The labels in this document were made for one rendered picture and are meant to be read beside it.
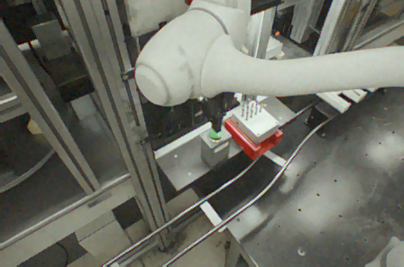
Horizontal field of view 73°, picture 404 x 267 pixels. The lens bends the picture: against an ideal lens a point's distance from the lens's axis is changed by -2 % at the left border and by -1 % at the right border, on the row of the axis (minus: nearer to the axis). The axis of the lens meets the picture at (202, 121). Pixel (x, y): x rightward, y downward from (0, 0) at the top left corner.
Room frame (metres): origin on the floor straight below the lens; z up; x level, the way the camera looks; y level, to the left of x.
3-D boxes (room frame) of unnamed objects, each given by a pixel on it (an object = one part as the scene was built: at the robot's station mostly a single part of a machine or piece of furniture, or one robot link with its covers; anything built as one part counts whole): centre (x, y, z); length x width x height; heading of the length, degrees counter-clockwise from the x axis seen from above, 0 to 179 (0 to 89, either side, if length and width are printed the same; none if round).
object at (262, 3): (0.60, -0.04, 1.37); 0.36 x 0.04 x 0.04; 125
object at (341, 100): (0.92, -0.69, 0.84); 0.36 x 0.14 x 0.10; 125
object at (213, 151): (0.52, -0.03, 0.97); 0.08 x 0.08 x 0.12; 35
